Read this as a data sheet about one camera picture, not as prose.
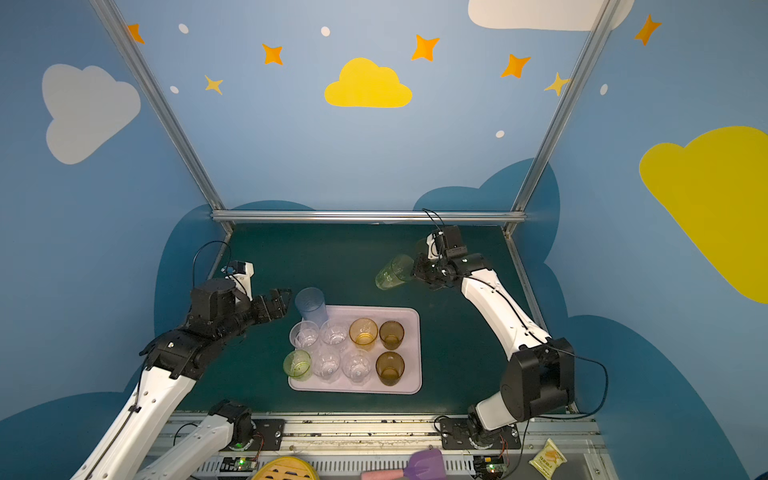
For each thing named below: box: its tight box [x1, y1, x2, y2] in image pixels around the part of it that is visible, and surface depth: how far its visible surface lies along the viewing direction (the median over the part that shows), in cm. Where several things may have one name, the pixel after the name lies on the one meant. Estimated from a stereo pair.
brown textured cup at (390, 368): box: [375, 351, 405, 387], surface depth 80 cm
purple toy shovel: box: [360, 448, 447, 480], surface depth 71 cm
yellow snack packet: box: [528, 438, 568, 480], surface depth 72 cm
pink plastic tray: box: [288, 305, 422, 395], surface depth 86 cm
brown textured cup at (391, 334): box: [379, 320, 405, 350], surface depth 88 cm
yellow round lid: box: [251, 456, 320, 480], surface depth 69 cm
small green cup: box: [282, 349, 312, 382], surface depth 85 cm
